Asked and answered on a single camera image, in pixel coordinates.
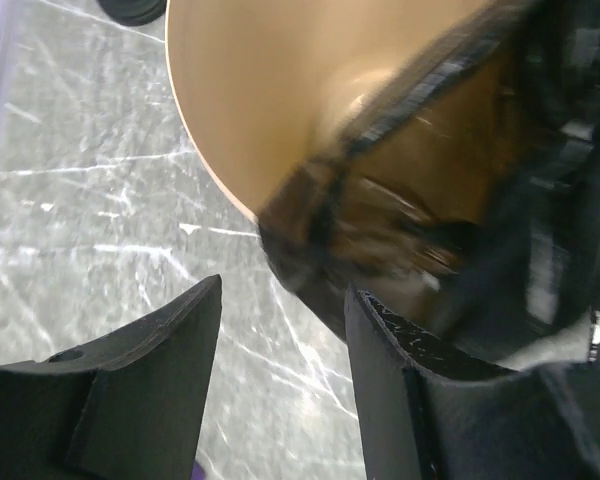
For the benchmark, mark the beige paper trash bin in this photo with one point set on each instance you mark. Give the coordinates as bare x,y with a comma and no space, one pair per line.
255,90

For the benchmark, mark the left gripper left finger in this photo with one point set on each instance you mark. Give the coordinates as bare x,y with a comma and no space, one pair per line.
127,405

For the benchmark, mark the black trash bag roll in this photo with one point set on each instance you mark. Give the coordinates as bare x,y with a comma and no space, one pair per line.
529,268

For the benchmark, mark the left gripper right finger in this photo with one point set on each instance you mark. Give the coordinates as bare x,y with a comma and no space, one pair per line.
429,411

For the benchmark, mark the purple metronome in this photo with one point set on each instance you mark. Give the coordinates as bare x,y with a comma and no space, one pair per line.
198,472

